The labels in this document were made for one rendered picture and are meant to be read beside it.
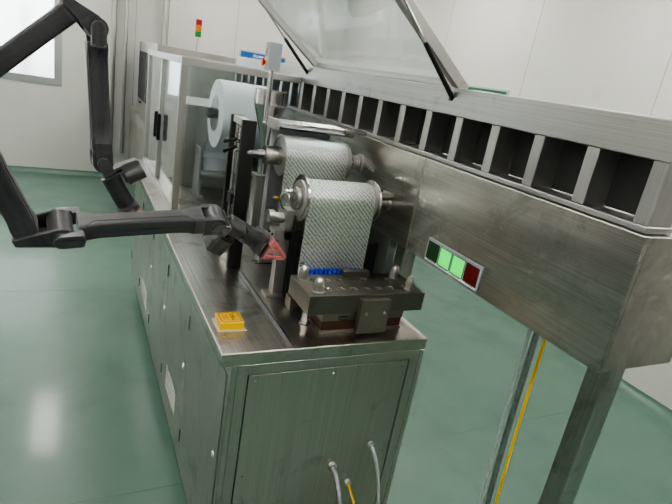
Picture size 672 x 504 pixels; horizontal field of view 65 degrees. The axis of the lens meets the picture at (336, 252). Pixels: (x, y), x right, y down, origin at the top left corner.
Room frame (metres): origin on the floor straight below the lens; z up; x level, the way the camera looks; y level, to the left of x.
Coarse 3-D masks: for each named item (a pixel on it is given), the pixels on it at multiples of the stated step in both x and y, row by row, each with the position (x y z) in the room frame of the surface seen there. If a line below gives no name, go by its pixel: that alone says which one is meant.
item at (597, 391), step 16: (400, 256) 1.92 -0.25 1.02; (400, 272) 1.91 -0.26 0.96; (592, 384) 1.14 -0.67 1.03; (608, 384) 1.12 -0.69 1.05; (576, 400) 1.16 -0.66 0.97; (592, 400) 1.13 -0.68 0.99; (608, 400) 1.13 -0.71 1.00; (576, 416) 1.15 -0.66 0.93; (592, 416) 1.12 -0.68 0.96; (576, 432) 1.14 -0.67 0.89; (592, 432) 1.13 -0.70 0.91; (560, 448) 1.16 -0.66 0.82; (576, 448) 1.13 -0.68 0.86; (592, 448) 1.14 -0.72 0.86; (560, 464) 1.15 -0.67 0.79; (576, 464) 1.12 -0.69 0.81; (560, 480) 1.14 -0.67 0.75; (576, 480) 1.13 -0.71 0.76; (544, 496) 1.16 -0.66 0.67; (560, 496) 1.12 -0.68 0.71
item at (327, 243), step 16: (320, 224) 1.59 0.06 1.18; (336, 224) 1.61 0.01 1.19; (352, 224) 1.64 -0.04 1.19; (368, 224) 1.67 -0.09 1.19; (304, 240) 1.56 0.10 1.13; (320, 240) 1.59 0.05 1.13; (336, 240) 1.62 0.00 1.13; (352, 240) 1.65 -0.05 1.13; (304, 256) 1.57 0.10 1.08; (320, 256) 1.59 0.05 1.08; (336, 256) 1.62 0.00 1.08; (352, 256) 1.65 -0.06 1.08
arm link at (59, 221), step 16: (0, 160) 1.04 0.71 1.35; (0, 176) 1.05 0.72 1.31; (0, 192) 1.06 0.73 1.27; (16, 192) 1.08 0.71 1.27; (0, 208) 1.08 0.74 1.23; (16, 208) 1.10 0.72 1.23; (16, 224) 1.11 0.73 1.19; (32, 224) 1.13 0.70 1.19; (48, 224) 1.17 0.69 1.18; (64, 224) 1.17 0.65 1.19; (16, 240) 1.11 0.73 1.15; (32, 240) 1.13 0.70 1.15; (48, 240) 1.15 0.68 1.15
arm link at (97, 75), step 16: (96, 32) 1.52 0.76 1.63; (96, 48) 1.54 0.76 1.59; (96, 64) 1.55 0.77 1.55; (96, 80) 1.55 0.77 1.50; (96, 96) 1.55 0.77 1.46; (96, 112) 1.55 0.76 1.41; (96, 128) 1.55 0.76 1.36; (96, 144) 1.54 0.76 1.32; (96, 160) 1.54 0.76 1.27; (112, 160) 1.57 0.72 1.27
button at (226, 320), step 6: (222, 312) 1.39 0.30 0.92; (228, 312) 1.39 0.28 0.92; (234, 312) 1.40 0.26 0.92; (216, 318) 1.36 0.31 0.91; (222, 318) 1.35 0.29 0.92; (228, 318) 1.36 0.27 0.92; (234, 318) 1.36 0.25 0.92; (240, 318) 1.37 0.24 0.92; (222, 324) 1.32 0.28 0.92; (228, 324) 1.33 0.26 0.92; (234, 324) 1.34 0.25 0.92; (240, 324) 1.34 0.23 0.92
